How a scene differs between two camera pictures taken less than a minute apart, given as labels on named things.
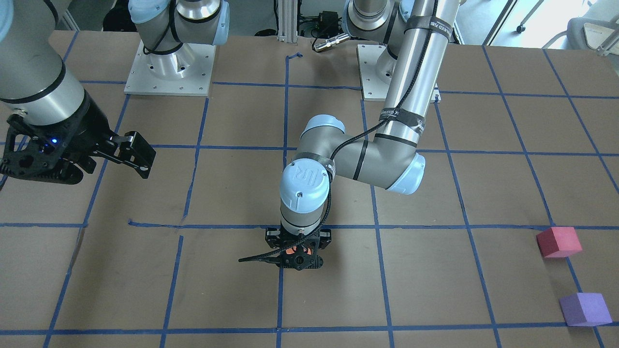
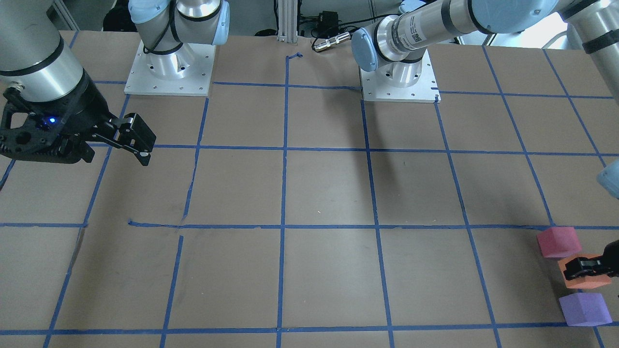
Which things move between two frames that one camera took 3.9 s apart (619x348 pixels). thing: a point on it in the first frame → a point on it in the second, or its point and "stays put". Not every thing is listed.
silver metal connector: x=331 y=42 stays put
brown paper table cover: x=511 y=241 stays put
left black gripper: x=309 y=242 → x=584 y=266
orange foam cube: x=291 y=251 → x=584 y=282
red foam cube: x=559 y=241 stays put
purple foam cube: x=585 y=309 stays put
